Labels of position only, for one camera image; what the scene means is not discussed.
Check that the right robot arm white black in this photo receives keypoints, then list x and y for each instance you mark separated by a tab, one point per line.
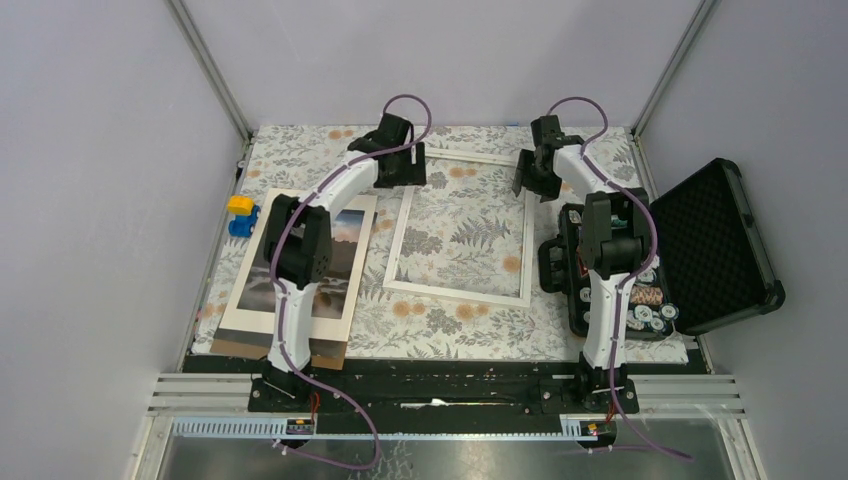
616	243

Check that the sunset photo with white mat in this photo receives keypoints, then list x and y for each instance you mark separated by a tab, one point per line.
251	304

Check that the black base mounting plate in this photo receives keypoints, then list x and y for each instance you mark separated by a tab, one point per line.
439	397

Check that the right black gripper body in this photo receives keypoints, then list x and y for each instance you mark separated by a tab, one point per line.
534	179

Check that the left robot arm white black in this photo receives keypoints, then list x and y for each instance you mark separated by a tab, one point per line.
299	238

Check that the aluminium rail frame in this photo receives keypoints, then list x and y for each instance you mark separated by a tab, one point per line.
229	405

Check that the brown backing board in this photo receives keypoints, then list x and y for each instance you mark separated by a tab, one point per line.
326	354

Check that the yellow blue toy car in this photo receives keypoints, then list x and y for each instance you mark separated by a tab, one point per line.
245	214

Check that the black foam lined case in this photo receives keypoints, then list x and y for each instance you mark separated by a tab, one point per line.
712	267

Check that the white picture frame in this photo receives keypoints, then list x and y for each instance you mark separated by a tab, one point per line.
465	236

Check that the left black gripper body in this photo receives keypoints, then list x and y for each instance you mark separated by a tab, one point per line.
405	173

